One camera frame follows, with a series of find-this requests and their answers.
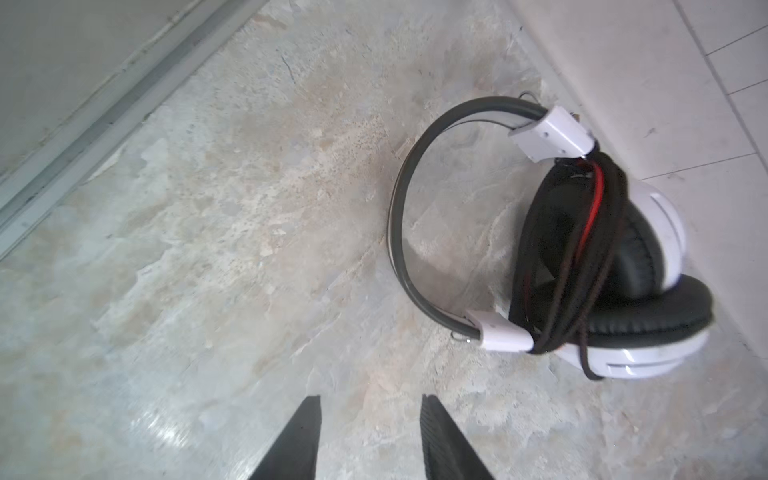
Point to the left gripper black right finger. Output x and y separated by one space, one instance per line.
447 454

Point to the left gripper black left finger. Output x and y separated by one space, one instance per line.
294 453

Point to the white black headphones with cable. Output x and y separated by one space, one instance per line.
599 276

